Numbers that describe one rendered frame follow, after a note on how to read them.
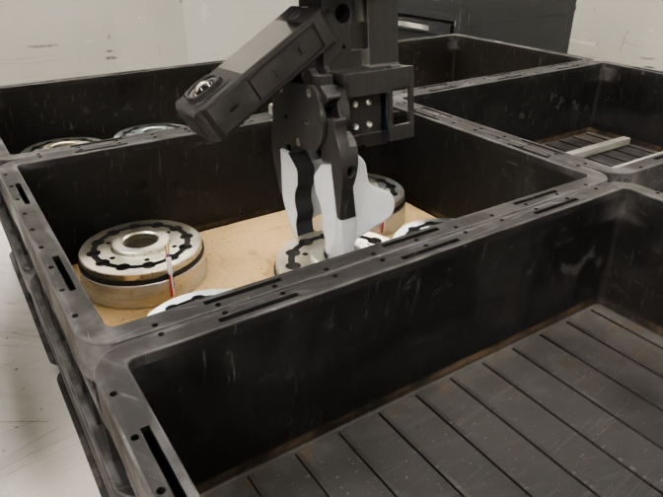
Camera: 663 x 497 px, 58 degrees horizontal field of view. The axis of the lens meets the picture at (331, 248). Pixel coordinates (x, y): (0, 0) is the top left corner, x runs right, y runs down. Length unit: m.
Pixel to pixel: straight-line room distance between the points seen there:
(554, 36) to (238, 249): 2.05
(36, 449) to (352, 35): 0.43
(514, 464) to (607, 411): 0.08
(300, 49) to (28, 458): 0.41
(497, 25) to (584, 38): 2.09
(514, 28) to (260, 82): 1.95
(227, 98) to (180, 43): 3.49
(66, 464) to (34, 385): 0.12
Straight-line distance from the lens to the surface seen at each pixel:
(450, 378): 0.43
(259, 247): 0.58
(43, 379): 0.68
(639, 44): 4.11
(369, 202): 0.45
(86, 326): 0.32
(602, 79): 0.98
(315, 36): 0.42
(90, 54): 3.72
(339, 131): 0.41
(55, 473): 0.58
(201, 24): 3.92
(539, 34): 2.43
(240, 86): 0.40
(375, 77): 0.44
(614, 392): 0.45
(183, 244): 0.53
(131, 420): 0.26
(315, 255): 0.45
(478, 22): 2.17
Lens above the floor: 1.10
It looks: 28 degrees down
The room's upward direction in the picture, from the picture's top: straight up
